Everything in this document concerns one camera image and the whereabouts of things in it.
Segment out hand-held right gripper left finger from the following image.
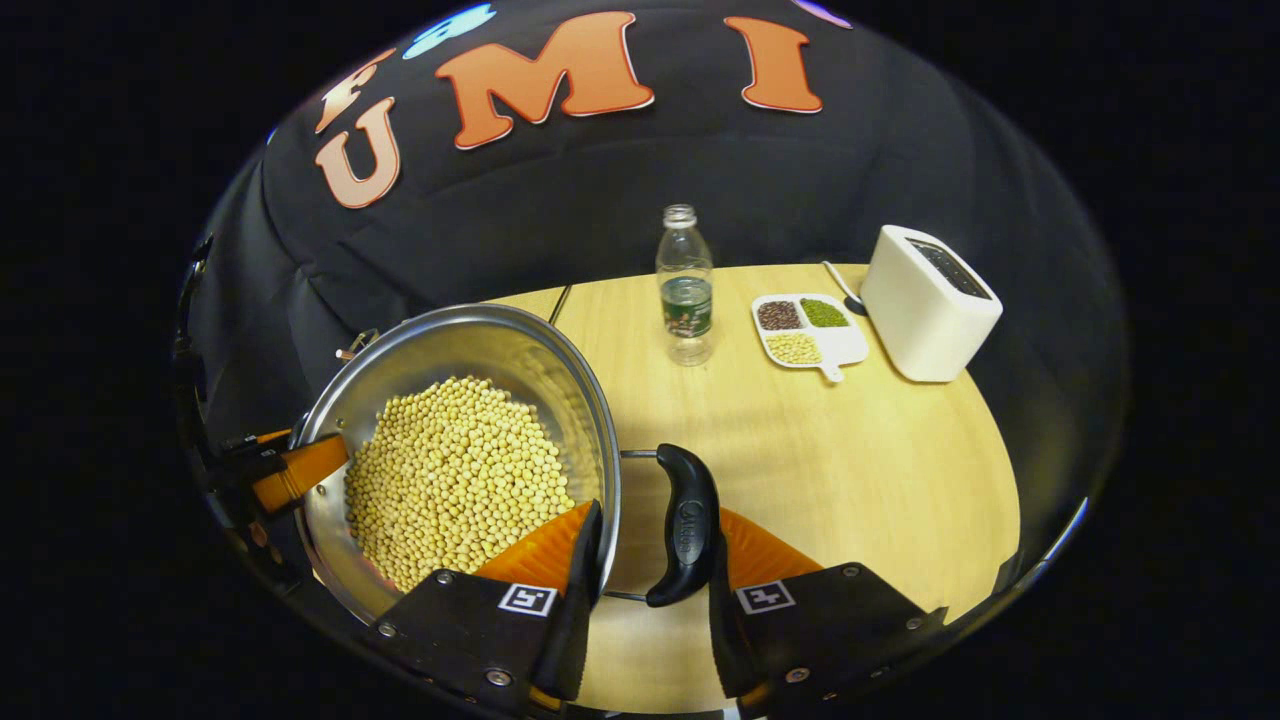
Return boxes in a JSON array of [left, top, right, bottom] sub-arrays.
[[364, 500, 607, 714]]

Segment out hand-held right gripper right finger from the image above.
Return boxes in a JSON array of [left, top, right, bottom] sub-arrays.
[[707, 507, 950, 714]]

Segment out pile of yellow soybeans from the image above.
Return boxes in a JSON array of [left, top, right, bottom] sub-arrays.
[[343, 376, 577, 593]]

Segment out steel pot with black handles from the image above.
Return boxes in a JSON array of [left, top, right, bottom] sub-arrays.
[[290, 303, 722, 626]]

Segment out white divided bean tray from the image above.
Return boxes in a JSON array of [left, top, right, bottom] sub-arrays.
[[751, 293, 871, 385]]

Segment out clear plastic water bottle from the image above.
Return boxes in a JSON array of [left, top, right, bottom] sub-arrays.
[[655, 204, 716, 367]]

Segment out metal spoon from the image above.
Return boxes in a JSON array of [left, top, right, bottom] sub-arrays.
[[821, 260, 870, 318]]

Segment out white toaster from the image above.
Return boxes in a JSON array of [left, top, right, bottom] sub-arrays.
[[860, 225, 1005, 384]]

